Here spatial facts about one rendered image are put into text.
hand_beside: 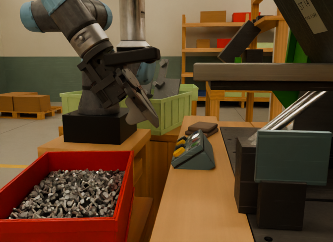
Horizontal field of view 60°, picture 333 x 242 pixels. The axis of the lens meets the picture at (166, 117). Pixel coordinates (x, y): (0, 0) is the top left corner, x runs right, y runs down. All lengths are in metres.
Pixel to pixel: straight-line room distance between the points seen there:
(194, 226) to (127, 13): 0.73
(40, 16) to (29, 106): 5.50
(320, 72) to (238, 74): 0.08
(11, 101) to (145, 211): 5.92
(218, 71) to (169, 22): 7.49
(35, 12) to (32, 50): 8.12
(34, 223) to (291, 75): 0.37
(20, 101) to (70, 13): 5.75
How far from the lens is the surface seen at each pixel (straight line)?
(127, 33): 0.99
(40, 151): 1.06
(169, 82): 1.62
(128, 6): 1.00
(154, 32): 7.82
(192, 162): 0.64
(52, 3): 0.67
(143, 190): 1.24
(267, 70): 0.33
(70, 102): 1.64
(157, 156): 1.42
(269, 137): 0.41
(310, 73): 0.35
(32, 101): 6.21
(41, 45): 8.80
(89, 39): 0.63
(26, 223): 0.46
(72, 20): 0.64
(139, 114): 0.62
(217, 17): 7.26
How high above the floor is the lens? 1.13
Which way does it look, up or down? 11 degrees down
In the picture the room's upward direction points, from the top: straight up
